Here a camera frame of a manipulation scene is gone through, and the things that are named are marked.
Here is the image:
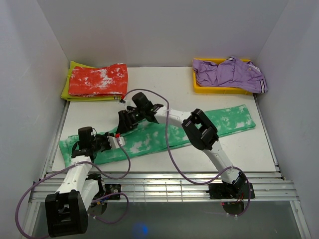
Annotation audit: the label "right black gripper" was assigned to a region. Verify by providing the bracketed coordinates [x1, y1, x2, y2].
[117, 109, 146, 134]

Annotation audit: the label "green tie-dye trousers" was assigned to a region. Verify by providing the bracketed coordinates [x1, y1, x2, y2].
[59, 105, 256, 167]

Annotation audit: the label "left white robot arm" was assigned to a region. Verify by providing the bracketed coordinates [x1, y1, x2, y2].
[45, 126, 114, 238]

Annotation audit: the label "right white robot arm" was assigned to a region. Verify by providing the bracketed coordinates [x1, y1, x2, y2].
[116, 92, 252, 199]

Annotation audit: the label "red tie-dye folded trousers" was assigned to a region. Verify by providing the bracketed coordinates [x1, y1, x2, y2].
[68, 63, 128, 97]

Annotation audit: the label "yellow folded trousers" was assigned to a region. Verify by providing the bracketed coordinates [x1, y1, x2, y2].
[60, 61, 121, 102]

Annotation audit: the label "purple trousers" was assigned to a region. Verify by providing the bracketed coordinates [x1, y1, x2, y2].
[192, 56, 268, 94]

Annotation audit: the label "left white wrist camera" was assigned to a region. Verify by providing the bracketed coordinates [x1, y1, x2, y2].
[107, 134, 126, 149]

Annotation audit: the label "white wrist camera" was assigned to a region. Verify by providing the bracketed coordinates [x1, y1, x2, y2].
[118, 96, 131, 105]
[107, 134, 126, 149]

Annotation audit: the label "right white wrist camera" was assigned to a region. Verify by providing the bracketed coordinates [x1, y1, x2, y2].
[118, 96, 131, 105]

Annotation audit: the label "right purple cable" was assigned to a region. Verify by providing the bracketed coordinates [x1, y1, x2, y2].
[122, 89, 251, 218]

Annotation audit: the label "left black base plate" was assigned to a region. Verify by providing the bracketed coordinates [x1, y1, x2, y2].
[94, 184, 122, 200]

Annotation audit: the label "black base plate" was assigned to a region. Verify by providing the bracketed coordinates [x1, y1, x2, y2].
[206, 183, 256, 199]
[94, 184, 122, 200]

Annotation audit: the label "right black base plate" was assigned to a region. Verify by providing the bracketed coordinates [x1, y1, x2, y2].
[206, 183, 256, 199]

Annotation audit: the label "aluminium rail frame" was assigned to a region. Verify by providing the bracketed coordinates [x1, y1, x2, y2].
[28, 169, 300, 204]

